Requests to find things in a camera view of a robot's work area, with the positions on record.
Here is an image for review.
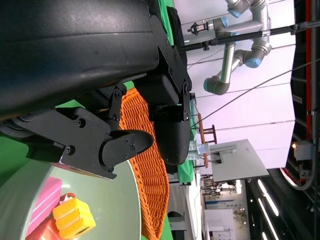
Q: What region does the pale green bowl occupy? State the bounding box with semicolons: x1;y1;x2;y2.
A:
0;159;143;240

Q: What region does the pink cake slice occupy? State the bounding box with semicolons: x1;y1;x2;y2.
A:
24;176;63;237

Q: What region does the black boom pole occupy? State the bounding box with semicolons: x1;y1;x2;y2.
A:
177;21;320;53

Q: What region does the green tablecloth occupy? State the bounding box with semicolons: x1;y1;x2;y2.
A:
0;0;181;240

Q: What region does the orange wicker basket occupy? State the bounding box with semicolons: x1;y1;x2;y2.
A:
117;87;170;240

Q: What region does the grey computer monitor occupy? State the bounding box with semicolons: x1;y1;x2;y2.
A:
209;138;270;183

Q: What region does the clear plastic box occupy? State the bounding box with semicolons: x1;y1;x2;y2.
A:
188;140;210;161

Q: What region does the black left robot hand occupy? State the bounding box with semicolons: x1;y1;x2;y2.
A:
0;0;193;180

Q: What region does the red and white strawberry piece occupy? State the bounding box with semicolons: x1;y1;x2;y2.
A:
59;191;77;202

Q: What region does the thin black cable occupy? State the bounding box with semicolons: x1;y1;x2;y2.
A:
192;57;320;129

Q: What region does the grey box with orange lamp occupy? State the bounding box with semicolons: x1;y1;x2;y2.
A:
291;140;315;161

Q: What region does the yellow cake slice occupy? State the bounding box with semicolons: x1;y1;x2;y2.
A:
51;197;97;240

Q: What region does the black backdrop cloth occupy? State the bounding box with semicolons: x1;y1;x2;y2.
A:
166;6;190;67

